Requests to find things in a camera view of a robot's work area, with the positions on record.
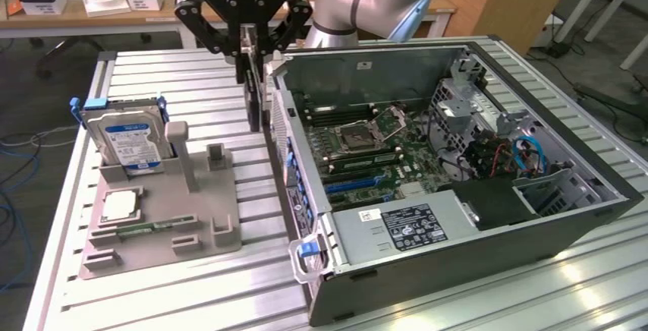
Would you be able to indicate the graphics card with metal bracket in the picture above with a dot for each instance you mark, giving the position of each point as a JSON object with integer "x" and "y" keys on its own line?
{"x": 254, "y": 99}

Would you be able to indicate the white round holder on box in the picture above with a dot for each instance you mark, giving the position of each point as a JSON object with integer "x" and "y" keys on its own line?
{"x": 106, "y": 2}

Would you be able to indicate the wooden desk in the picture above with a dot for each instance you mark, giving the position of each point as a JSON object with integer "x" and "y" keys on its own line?
{"x": 77, "y": 21}

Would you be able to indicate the white box with black lid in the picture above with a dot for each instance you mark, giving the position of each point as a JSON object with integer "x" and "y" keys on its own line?
{"x": 41, "y": 2}

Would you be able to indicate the metal socket cover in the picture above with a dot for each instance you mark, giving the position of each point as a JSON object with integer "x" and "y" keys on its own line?
{"x": 393, "y": 122}

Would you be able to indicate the CPU socket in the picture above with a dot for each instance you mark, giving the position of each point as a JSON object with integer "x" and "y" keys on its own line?
{"x": 357, "y": 137}

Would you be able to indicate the hard disk with blue carrier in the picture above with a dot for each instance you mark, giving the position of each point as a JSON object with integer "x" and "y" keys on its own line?
{"x": 129, "y": 145}

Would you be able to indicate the black RAM stick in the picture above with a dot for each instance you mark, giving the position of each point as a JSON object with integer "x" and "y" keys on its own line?
{"x": 365, "y": 158}

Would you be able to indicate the metal disk bay cage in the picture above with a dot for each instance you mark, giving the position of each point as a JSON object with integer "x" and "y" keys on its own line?
{"x": 455, "y": 118}

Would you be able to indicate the wooden cabinet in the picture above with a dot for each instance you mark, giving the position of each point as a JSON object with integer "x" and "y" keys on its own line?
{"x": 506, "y": 0}

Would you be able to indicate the green motherboard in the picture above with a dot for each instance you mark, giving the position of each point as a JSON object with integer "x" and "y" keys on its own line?
{"x": 405, "y": 164}

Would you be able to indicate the blue expansion slot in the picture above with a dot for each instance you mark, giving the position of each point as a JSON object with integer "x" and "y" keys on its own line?
{"x": 350, "y": 186}

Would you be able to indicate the grey plastic parts rack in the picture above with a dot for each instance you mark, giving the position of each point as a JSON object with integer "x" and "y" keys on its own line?
{"x": 162, "y": 202}

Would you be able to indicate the small silver chipset heatsink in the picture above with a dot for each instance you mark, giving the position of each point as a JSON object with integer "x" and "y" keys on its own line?
{"x": 414, "y": 190}

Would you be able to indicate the silver CPU chip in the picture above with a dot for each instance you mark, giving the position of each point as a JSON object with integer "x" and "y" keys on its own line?
{"x": 121, "y": 206}

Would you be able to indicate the green RAM stick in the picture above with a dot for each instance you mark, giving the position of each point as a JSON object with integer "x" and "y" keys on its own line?
{"x": 146, "y": 228}

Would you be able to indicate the grey power supply unit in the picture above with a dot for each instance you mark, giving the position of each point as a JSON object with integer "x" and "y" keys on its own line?
{"x": 365, "y": 240}

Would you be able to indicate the blue case latch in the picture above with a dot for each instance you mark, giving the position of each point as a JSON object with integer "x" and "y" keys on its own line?
{"x": 306, "y": 250}

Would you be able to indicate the black open PC case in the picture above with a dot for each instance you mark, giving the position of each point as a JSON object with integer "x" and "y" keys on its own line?
{"x": 455, "y": 270}

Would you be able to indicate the white table frame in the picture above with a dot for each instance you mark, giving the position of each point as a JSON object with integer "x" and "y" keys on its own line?
{"x": 570, "y": 17}

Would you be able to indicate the grey disk bay bracket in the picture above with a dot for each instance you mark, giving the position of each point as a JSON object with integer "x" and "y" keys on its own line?
{"x": 553, "y": 190}

